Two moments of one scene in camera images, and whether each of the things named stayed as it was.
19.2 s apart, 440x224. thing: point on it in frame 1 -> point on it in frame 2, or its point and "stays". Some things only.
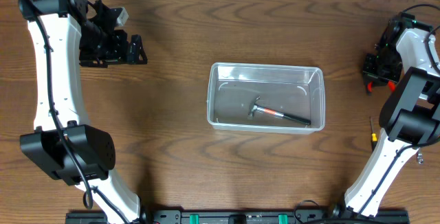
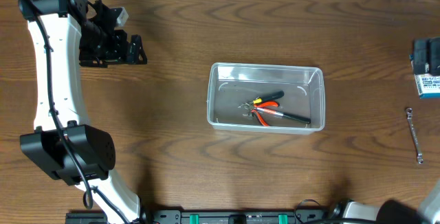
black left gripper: [123, 47] stays
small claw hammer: [254, 108] stays
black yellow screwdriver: [374, 137] -> [267, 97]
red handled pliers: [390, 84] -> [251, 108]
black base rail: [245, 216] stays
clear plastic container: [295, 90] stays
